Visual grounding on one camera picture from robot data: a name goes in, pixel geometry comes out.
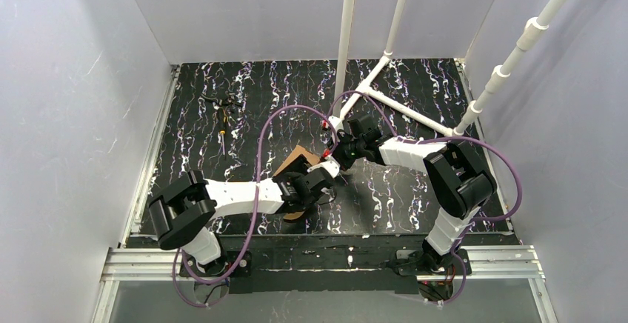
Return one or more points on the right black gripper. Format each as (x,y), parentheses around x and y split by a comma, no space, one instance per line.
(341,153)

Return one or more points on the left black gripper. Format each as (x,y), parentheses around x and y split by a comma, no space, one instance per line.
(316,183)

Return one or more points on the brown cardboard box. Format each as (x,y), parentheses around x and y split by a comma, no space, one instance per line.
(299,161)

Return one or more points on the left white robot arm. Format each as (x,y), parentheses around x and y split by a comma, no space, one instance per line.
(181,211)

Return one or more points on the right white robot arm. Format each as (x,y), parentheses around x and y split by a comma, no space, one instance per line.
(460,180)

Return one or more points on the yellow black screwdriver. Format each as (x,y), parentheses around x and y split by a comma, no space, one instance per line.
(223,130)

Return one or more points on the black pliers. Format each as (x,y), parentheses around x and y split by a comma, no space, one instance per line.
(230,102)

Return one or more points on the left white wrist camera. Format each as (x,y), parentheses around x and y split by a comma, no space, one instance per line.
(331,166)

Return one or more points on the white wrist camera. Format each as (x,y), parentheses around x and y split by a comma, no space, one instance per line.
(335,124)
(331,166)

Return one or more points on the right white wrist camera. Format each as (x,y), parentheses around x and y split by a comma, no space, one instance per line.
(335,124)

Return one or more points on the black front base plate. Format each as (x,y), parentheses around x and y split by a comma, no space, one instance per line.
(317,263)

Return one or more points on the white PVC pipe frame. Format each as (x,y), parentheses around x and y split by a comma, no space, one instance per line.
(344,100)

